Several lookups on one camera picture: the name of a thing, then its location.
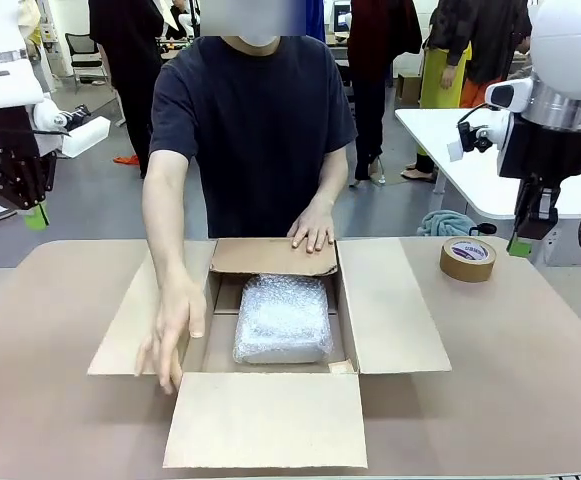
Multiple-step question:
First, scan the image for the light blue towel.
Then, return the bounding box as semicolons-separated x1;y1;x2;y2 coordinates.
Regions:
416;209;481;237

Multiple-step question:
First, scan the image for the large brown cardboard box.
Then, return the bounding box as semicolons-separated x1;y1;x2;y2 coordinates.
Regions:
87;237;454;470

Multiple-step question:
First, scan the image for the background work table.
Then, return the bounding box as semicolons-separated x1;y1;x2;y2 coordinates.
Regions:
159;37;195;62

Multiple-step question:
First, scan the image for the person's left hand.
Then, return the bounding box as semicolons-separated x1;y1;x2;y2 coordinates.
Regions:
287;212;335;254

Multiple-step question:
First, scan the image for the white face mask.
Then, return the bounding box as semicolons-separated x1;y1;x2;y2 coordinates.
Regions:
239;32;279;49

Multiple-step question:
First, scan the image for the white background table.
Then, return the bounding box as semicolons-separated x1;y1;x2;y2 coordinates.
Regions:
394;107;581;220

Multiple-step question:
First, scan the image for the background person yellow apron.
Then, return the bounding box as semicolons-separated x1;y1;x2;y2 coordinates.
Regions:
402;0;532;184

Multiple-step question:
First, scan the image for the black office chair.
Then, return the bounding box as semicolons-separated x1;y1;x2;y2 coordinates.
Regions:
64;32;110;95

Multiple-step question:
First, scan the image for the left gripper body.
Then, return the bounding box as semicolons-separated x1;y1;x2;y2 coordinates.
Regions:
0;105;39;169

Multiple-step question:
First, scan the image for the background person cream top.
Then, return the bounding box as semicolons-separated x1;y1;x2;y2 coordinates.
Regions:
18;0;41;46

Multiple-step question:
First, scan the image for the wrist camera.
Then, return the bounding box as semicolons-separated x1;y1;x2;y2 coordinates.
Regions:
32;97;111;159
447;107;514;162

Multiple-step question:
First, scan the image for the background person dark red top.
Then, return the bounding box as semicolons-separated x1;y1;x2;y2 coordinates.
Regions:
347;0;424;187

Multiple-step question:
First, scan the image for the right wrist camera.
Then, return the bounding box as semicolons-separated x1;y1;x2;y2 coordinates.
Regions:
447;107;514;162

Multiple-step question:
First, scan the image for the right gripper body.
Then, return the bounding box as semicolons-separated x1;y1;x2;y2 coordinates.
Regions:
498;115;581;189

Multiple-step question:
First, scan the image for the bubble-wrapped clock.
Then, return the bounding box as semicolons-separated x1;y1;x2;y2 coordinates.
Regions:
233;272;334;365

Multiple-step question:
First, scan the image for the brown packing tape roll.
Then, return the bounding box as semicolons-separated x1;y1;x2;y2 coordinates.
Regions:
438;237;498;284

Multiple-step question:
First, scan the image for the blue hanging cloth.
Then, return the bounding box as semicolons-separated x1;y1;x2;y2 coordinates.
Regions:
303;0;327;44

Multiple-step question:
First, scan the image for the person in navy t-shirt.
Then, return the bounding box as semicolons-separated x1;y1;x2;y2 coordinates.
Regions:
142;32;359;241

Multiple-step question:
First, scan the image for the small background cardboard box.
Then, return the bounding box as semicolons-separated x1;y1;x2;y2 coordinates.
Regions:
396;72;422;106

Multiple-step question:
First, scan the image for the person's right forearm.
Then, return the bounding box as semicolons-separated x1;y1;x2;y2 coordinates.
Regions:
142;189;204;296

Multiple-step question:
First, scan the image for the background person in black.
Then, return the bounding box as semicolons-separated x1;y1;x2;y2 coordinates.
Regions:
88;0;167;180

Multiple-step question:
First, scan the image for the person's right hand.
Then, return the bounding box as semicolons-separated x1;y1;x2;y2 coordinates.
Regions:
134;277;206;396

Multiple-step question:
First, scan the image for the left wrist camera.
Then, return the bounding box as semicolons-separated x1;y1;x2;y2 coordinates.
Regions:
32;97;111;159

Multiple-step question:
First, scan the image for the person's left forearm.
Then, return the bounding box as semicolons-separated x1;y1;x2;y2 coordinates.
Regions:
299;167;349;221

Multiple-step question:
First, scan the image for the orange garment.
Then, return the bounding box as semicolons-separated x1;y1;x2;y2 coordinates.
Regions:
459;79;491;109

